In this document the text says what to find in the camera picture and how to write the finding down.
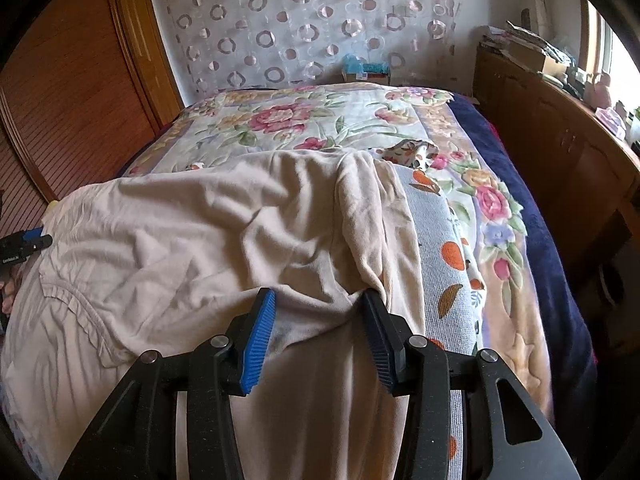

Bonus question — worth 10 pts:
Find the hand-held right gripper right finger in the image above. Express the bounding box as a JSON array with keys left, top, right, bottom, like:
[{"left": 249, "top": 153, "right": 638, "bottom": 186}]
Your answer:
[{"left": 362, "top": 290, "right": 583, "bottom": 480}]

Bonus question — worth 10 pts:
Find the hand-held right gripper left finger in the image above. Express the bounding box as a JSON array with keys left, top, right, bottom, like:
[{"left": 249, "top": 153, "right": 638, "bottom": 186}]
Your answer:
[{"left": 57, "top": 287, "right": 278, "bottom": 480}]

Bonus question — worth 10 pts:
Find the beige printed t-shirt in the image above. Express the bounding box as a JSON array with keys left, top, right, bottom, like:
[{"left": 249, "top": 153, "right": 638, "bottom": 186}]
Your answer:
[{"left": 0, "top": 147, "right": 426, "bottom": 480}]

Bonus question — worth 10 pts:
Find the person's left hand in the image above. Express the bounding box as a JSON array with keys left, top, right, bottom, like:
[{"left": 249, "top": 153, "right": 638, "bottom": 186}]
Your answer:
[{"left": 0, "top": 272, "right": 22, "bottom": 317}]

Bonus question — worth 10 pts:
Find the orange fruit print bed sheet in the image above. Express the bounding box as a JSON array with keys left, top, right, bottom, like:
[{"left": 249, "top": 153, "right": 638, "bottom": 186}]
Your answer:
[{"left": 0, "top": 165, "right": 488, "bottom": 480}]

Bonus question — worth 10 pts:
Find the brown wooden wardrobe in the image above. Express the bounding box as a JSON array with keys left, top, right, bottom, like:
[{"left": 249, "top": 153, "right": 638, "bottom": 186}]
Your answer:
[{"left": 0, "top": 0, "right": 186, "bottom": 241}]

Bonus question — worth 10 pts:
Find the navy blue blanket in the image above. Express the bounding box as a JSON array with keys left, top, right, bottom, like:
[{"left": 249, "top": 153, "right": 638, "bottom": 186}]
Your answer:
[{"left": 452, "top": 92, "right": 601, "bottom": 461}]

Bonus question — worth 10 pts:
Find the small patterned cloth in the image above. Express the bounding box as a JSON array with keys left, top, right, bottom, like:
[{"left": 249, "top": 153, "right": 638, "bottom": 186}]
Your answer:
[{"left": 382, "top": 139, "right": 441, "bottom": 167}]

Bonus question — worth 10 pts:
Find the floral blanket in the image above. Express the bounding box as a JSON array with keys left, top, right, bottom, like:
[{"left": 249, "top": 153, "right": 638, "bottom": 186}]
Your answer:
[{"left": 122, "top": 82, "right": 553, "bottom": 421}]

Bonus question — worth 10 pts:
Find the small cardboard box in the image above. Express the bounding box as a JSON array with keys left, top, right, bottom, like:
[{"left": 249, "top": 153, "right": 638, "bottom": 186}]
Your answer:
[{"left": 342, "top": 70, "right": 391, "bottom": 86}]

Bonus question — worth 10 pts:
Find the long wooden cabinet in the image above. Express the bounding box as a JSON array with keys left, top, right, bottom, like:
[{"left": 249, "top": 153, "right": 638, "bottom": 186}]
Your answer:
[{"left": 472, "top": 42, "right": 640, "bottom": 311}]

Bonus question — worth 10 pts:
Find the blue plastic bag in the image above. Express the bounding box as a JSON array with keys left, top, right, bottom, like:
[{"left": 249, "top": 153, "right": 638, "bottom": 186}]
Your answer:
[{"left": 342, "top": 54, "right": 388, "bottom": 75}]

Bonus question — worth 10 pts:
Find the sheer circle pattern curtain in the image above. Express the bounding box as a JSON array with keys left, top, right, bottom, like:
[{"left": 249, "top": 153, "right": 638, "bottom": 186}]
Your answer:
[{"left": 150, "top": 0, "right": 471, "bottom": 98}]

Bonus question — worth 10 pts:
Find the stack of papers and boxes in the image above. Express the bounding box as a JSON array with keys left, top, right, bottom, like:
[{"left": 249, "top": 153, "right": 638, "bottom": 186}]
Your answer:
[{"left": 480, "top": 20, "right": 571, "bottom": 78}]

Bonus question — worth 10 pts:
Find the window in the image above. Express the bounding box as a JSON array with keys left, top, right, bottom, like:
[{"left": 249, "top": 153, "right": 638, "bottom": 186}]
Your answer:
[{"left": 582, "top": 0, "right": 640, "bottom": 106}]

